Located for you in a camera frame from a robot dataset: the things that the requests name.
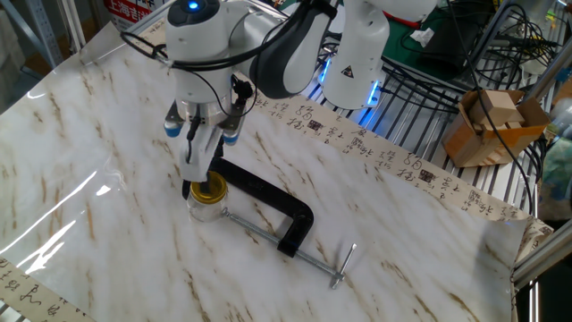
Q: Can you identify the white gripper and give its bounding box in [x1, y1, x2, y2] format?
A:
[178, 124, 224, 196]

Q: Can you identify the gold metal jar lid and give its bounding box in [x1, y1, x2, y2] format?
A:
[189, 170, 229, 206]

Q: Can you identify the small clear glass jar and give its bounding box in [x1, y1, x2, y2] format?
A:
[186, 199, 229, 224]

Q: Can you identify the black C-clamp with steel screw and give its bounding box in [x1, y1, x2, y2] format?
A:
[181, 157, 358, 291]

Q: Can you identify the marble pattern plastic sheet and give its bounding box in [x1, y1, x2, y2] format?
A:
[0, 21, 528, 322]

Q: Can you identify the red and white printed carton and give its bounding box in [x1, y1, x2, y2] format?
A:
[103, 0, 156, 33]

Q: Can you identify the grey perforated shelf upright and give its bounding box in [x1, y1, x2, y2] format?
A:
[0, 0, 64, 69]

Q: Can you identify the green mat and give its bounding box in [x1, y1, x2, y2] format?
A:
[382, 8, 492, 84]

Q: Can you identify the crumpled white paper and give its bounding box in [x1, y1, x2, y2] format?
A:
[409, 27, 436, 48]

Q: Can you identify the black device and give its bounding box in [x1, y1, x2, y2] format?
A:
[417, 15, 484, 81]

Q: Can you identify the wooden block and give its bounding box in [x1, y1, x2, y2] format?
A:
[468, 90, 526, 129]

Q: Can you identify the open cardboard box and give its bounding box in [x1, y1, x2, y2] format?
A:
[442, 89, 551, 169]

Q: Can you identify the teal plastic bag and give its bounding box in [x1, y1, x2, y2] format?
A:
[538, 100, 572, 221]

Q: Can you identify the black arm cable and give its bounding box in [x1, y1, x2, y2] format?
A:
[119, 0, 336, 165]

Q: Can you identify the aluminium frame rail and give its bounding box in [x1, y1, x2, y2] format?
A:
[511, 218, 572, 290]
[520, 47, 572, 105]

